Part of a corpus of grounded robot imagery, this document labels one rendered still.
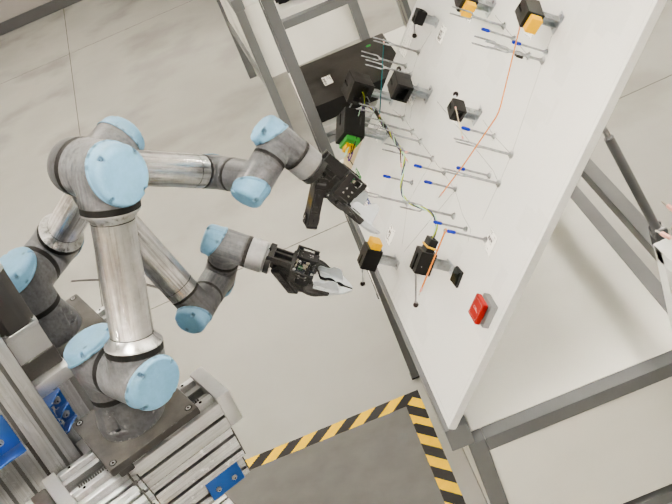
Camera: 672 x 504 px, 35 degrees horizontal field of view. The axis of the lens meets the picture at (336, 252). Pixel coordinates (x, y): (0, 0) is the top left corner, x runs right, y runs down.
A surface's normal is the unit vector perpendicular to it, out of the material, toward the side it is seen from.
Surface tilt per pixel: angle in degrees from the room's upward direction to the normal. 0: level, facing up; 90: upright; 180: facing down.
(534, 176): 51
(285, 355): 0
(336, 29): 90
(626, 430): 90
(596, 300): 0
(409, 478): 0
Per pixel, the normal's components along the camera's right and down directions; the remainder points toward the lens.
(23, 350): 0.55, 0.30
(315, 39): 0.27, 0.47
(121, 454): -0.32, -0.78
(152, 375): 0.73, 0.28
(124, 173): 0.71, 0.04
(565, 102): -0.92, -0.20
